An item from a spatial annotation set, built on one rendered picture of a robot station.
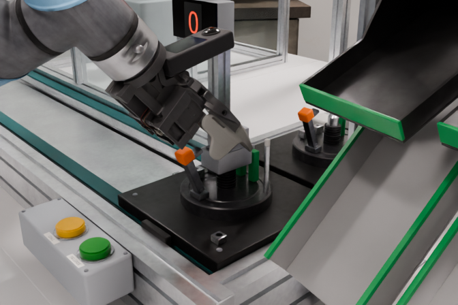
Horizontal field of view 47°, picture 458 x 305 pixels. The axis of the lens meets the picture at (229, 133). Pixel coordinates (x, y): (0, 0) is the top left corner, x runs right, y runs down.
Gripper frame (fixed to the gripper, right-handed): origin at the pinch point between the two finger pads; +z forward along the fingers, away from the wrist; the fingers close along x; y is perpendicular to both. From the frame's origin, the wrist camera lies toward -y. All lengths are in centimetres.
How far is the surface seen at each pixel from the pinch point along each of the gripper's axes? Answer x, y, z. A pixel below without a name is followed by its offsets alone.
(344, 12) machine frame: -60, -80, 72
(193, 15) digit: -18.7, -15.7, -4.7
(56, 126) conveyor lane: -60, 11, 11
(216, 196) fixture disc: 1.5, 8.5, 3.7
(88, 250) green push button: -0.9, 24.2, -7.9
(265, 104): -51, -30, 56
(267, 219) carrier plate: 8.8, 7.3, 7.5
